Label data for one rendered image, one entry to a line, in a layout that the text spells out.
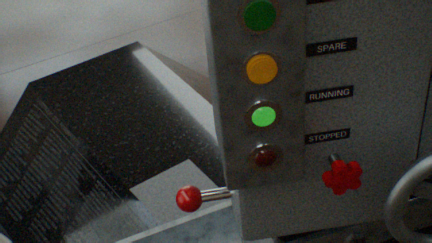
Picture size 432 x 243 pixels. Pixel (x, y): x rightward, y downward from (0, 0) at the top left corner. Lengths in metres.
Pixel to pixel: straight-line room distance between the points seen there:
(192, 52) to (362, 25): 2.86
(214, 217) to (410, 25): 0.44
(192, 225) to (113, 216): 0.39
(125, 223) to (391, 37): 0.79
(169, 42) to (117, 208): 2.36
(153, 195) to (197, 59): 2.16
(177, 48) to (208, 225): 2.60
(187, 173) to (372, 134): 0.67
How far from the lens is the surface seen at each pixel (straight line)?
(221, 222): 0.86
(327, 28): 0.50
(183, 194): 0.63
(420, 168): 0.57
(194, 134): 1.30
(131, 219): 1.17
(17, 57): 3.69
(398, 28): 0.53
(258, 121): 0.51
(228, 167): 0.54
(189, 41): 3.47
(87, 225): 1.28
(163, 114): 1.38
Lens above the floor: 1.65
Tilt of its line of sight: 37 degrees down
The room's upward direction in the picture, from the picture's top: 7 degrees counter-clockwise
